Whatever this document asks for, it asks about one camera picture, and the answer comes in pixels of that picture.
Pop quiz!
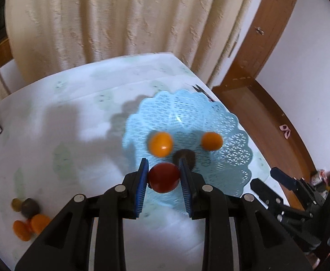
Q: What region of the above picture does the red tomato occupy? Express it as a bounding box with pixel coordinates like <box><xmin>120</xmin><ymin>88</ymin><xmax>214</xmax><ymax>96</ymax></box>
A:
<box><xmin>149</xmin><ymin>162</ymin><xmax>181</xmax><ymax>194</ymax></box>

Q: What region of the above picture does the brown wooden door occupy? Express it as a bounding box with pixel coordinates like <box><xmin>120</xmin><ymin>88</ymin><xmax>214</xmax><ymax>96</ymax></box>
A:
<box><xmin>190</xmin><ymin>0</ymin><xmax>300</xmax><ymax>89</ymax></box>

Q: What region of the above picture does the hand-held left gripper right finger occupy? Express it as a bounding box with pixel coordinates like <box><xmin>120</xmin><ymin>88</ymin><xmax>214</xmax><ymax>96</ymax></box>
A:
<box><xmin>178</xmin><ymin>158</ymin><xmax>314</xmax><ymax>271</ymax></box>

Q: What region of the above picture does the light blue plastic basket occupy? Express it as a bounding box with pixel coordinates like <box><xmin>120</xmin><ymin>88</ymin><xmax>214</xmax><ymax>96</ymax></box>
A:
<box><xmin>122</xmin><ymin>89</ymin><xmax>253</xmax><ymax>204</ymax></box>

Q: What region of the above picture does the dark brown round fruit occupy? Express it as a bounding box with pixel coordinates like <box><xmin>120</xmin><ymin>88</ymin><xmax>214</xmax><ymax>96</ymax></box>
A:
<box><xmin>22</xmin><ymin>198</ymin><xmax>41</xmax><ymax>219</ymax></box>
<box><xmin>173</xmin><ymin>149</ymin><xmax>196</xmax><ymax>173</ymax></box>

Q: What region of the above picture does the white green-printed tablecloth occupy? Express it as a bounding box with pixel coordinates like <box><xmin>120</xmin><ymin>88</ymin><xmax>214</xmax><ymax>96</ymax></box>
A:
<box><xmin>0</xmin><ymin>52</ymin><xmax>291</xmax><ymax>271</ymax></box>

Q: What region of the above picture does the drink can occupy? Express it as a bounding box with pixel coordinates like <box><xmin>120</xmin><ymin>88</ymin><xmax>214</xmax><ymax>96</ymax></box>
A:
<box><xmin>311</xmin><ymin>169</ymin><xmax>330</xmax><ymax>187</ymax></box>

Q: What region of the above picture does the orange round fruit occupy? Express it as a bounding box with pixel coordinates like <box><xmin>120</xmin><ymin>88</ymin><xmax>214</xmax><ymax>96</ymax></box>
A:
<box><xmin>31</xmin><ymin>214</ymin><xmax>52</xmax><ymax>235</ymax></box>
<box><xmin>201</xmin><ymin>132</ymin><xmax>223</xmax><ymax>151</ymax></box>
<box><xmin>13</xmin><ymin>220</ymin><xmax>33</xmax><ymax>242</ymax></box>
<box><xmin>149</xmin><ymin>132</ymin><xmax>173</xmax><ymax>158</ymax></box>

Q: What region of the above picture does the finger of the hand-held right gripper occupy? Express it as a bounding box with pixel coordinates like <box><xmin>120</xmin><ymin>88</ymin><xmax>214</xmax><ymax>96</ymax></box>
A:
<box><xmin>270</xmin><ymin>168</ymin><xmax>323</xmax><ymax>204</ymax></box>
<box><xmin>250</xmin><ymin>178</ymin><xmax>309</xmax><ymax>223</ymax></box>

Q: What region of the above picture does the cream curtain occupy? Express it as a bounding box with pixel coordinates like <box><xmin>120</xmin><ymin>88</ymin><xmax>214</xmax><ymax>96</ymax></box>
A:
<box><xmin>0</xmin><ymin>0</ymin><xmax>270</xmax><ymax>102</ymax></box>

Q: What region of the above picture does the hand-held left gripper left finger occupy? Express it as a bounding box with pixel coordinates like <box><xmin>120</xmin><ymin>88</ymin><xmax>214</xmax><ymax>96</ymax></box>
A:
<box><xmin>15</xmin><ymin>158</ymin><xmax>150</xmax><ymax>271</ymax></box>

